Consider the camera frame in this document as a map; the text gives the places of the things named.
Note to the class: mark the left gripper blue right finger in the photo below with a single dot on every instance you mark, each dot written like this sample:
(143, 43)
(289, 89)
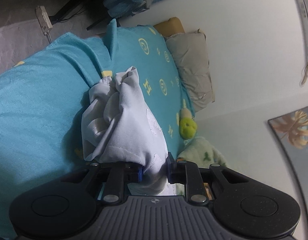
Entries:
(191, 176)

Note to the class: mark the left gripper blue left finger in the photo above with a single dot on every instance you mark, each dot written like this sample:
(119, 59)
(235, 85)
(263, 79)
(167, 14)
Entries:
(119, 176)

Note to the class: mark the white t-shirt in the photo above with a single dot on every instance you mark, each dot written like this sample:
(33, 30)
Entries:
(119, 126)

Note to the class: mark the green lion fleece blanket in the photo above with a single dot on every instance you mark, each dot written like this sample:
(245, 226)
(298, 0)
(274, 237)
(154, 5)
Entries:
(202, 152)

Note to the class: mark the green plush toy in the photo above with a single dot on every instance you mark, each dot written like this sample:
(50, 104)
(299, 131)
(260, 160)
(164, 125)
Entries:
(187, 125)

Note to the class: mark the teal patterned bed sheet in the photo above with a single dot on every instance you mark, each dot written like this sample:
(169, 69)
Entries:
(43, 97)

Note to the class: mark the grey pillow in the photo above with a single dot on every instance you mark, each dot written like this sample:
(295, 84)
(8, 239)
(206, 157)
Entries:
(189, 51)

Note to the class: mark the mustard yellow headboard cushion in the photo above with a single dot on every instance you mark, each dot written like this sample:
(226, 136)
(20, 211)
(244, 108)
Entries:
(170, 27)

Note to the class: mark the white power strip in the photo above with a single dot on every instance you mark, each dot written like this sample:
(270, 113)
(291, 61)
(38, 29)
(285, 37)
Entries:
(43, 19)

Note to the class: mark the gold leaf wall painting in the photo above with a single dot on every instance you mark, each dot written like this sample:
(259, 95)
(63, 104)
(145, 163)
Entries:
(291, 130)

